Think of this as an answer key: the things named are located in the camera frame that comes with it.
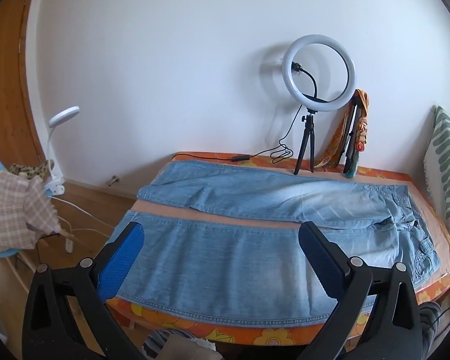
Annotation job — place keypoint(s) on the wooden door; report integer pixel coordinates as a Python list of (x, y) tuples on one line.
[(3, 82)]

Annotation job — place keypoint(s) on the white clip desk lamp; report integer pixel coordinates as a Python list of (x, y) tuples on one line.
[(63, 114)]

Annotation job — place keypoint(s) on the black folded stand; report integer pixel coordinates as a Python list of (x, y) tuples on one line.
[(350, 150)]

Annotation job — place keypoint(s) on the green white striped cushion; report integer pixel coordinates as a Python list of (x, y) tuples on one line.
[(446, 150)]

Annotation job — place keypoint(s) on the white power strip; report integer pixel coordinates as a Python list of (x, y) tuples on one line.
[(70, 245)]

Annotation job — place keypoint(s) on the pink plaid cloth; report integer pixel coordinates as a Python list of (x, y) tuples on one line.
[(11, 210)]

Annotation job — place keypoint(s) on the orange patterned scarf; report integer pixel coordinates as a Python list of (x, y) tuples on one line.
[(339, 131)]

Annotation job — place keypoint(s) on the black mini tripod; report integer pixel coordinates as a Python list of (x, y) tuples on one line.
[(308, 127)]

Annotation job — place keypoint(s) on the black gooseneck phone holder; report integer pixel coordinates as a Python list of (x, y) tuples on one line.
[(315, 82)]

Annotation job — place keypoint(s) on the leopard print cloth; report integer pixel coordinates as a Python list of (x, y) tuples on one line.
[(33, 170)]

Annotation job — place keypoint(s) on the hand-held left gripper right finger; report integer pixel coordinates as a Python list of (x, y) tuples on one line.
[(322, 266)]

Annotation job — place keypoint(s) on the metal door stop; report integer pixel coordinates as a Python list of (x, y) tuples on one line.
[(113, 180)]

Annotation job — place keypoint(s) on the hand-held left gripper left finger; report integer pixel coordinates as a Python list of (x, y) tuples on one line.
[(123, 258)]

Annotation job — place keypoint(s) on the light blue denim pants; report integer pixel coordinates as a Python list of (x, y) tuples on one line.
[(228, 255)]

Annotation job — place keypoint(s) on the orange floral tablecloth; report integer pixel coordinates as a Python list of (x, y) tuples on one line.
[(273, 335)]

